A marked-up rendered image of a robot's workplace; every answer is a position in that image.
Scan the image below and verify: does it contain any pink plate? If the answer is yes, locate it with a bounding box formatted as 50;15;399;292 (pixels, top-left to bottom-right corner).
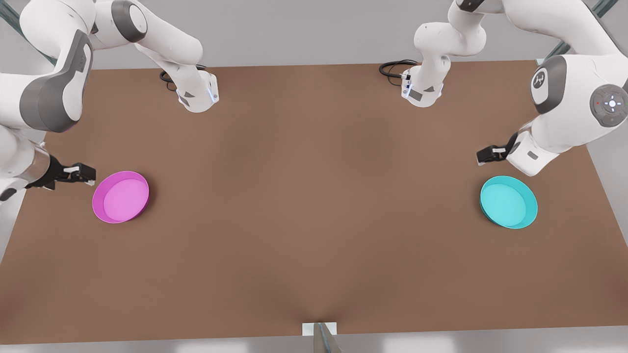
92;171;150;225

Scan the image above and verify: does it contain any black cable loop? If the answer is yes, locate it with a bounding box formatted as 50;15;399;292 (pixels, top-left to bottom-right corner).
159;64;208;92
379;59;420;79

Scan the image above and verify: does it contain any silver frame post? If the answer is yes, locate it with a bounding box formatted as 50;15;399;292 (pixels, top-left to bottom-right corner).
536;0;620;66
302;322;344;353
0;2;57;67

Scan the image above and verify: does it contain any blue plate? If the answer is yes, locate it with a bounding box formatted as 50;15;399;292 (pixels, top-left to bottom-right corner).
479;176;538;230

